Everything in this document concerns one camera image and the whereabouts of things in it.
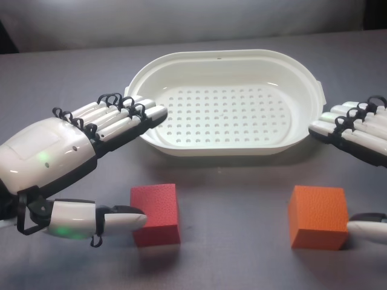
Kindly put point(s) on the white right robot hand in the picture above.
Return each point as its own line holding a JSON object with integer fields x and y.
{"x": 359, "y": 127}

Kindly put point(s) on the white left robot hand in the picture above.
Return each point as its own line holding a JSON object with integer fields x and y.
{"x": 45, "y": 151}

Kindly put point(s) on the orange cube block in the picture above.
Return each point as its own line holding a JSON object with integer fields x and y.
{"x": 317, "y": 214}

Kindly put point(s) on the red cube block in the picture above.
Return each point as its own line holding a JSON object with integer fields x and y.
{"x": 157, "y": 211}

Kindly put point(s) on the white perforated oval basket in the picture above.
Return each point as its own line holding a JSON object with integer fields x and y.
{"x": 223, "y": 117}

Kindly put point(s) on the grey table cloth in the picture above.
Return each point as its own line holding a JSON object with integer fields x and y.
{"x": 236, "y": 266}

